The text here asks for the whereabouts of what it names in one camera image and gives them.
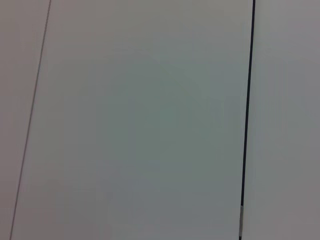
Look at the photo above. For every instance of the small silver wall seam clip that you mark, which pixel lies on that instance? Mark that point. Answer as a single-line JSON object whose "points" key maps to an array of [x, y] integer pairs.
{"points": [[241, 220]]}

